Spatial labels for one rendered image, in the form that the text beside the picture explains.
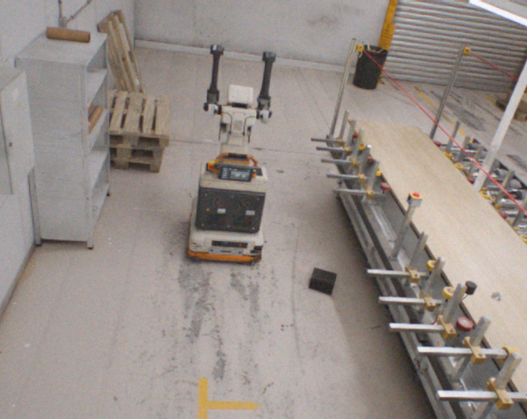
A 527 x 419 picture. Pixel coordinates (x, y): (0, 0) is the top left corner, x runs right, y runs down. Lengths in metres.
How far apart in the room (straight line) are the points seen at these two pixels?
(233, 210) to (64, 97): 1.50
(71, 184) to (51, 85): 0.78
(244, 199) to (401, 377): 1.75
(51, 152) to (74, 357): 1.48
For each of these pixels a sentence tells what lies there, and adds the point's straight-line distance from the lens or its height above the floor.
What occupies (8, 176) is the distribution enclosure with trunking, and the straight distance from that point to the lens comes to 3.04.
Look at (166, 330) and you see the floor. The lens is 3.64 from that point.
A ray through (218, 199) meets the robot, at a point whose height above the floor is 0.60.
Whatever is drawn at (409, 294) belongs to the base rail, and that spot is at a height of 0.70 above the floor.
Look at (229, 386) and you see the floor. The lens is 3.36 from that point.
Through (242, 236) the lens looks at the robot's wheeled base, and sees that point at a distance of 4.10.
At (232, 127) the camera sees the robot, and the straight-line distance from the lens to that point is 4.02.
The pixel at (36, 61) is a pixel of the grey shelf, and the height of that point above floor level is 1.54.
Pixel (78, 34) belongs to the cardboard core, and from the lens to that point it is 4.14.
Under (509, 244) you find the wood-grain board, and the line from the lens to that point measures 3.84.
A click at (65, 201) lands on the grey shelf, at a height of 0.46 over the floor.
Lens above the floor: 2.64
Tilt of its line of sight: 31 degrees down
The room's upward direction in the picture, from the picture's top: 10 degrees clockwise
